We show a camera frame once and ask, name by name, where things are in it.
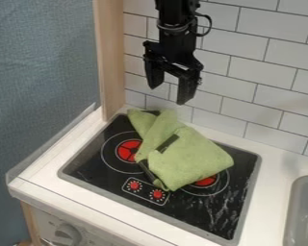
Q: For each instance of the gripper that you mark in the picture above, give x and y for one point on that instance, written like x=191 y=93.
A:
x=176 y=48

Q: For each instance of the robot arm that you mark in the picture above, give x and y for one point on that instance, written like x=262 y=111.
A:
x=174 y=12

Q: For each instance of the green cloth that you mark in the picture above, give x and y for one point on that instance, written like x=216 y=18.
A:
x=178 y=150

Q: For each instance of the toy stove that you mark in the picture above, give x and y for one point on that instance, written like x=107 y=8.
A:
x=161 y=179

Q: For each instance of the toy sink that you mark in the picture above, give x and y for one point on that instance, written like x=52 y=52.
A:
x=302 y=213

